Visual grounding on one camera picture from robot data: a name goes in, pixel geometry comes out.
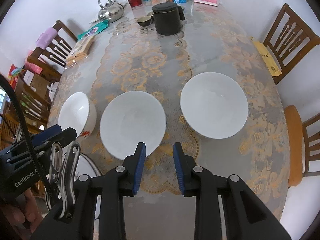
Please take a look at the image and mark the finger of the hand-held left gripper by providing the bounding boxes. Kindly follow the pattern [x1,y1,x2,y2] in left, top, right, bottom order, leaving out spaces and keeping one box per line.
[31,124,63,145]
[6,127,77,167]

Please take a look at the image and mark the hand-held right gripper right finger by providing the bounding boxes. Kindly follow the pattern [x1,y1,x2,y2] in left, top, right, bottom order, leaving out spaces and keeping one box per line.
[173,142,292,240]

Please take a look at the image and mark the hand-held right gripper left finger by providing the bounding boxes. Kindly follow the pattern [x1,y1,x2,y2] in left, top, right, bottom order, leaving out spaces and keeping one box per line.
[30,142,147,240]

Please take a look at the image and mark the small red flower bowl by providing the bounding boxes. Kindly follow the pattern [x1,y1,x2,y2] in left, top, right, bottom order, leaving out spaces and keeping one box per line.
[57,92,97,140]

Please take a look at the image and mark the medium red flower bowl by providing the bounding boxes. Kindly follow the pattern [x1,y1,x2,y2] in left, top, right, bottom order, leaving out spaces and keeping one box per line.
[100,91,166,161]

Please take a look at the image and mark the large red flower bowl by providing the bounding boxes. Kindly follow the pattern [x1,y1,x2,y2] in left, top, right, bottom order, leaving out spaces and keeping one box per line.
[180,72,249,140]

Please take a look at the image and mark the person's left hand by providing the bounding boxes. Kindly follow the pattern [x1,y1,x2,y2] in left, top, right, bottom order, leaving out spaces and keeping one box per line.
[0,189,44,240]

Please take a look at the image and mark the metal spring clip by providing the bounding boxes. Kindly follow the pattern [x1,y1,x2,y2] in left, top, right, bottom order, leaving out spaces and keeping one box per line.
[46,141,81,218]

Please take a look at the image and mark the wooden lattice cabinet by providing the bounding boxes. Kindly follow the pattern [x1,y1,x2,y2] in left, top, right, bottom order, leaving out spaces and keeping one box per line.
[0,112,23,150]

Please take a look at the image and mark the white plastic bag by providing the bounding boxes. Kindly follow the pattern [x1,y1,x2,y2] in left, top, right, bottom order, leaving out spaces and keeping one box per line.
[47,81,60,100]

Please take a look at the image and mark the cardboard box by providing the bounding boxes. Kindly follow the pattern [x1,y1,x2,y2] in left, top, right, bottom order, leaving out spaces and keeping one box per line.
[29,74,52,92]

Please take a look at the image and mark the pink tissue pack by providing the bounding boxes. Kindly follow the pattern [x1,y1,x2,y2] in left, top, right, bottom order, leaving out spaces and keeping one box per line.
[25,51,43,73]

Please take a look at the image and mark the colourful toy packaging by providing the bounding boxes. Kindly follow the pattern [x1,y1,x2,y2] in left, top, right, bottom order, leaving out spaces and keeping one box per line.
[9,64,27,85]

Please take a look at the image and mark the wooden chair with purple cloth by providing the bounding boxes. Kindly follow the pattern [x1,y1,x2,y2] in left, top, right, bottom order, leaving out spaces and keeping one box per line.
[26,19,78,75]

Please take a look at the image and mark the clear biscuit packet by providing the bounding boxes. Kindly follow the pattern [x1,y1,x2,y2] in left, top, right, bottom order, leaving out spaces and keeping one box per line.
[65,35,95,67]

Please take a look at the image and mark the purple cloth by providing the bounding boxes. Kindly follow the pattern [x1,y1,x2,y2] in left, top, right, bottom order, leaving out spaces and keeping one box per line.
[36,27,58,49]

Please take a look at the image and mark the gold lace table runner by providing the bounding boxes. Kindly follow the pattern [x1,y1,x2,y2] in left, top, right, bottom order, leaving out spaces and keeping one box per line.
[89,20,202,195]

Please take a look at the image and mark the green snack packet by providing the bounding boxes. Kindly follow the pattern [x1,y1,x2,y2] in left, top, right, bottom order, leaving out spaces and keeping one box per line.
[77,22,110,40]

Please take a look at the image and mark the steel kettle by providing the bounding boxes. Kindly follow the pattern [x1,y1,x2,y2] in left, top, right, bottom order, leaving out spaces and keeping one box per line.
[97,0,125,23]

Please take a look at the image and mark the wooden chair with orange cushion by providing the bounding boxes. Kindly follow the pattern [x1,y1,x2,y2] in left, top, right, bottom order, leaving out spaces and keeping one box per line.
[284,105,320,188]

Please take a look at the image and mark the dark tea cup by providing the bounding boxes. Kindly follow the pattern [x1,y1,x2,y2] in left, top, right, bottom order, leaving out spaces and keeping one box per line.
[137,15,152,28]

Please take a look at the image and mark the yellow paper bag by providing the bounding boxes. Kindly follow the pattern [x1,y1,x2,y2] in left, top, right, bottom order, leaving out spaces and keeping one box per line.
[251,36,283,77]

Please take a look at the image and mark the black teapot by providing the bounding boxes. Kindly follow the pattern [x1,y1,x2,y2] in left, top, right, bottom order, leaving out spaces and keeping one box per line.
[152,2,182,36]

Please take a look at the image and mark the wooden chair with yellow bag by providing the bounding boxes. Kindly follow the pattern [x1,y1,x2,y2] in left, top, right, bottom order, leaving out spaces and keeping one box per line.
[262,3,320,85]

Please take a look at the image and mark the black cable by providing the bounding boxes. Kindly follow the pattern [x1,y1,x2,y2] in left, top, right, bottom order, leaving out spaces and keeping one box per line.
[0,73,52,193]

